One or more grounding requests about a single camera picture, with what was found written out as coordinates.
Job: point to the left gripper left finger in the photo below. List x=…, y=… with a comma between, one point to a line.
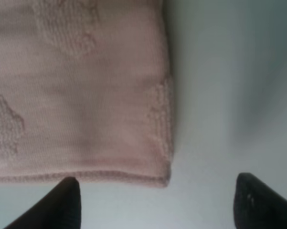
x=59, y=209

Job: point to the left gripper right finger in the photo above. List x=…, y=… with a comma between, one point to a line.
x=257, y=206

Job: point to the pink towel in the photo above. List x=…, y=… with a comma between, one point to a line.
x=85, y=91

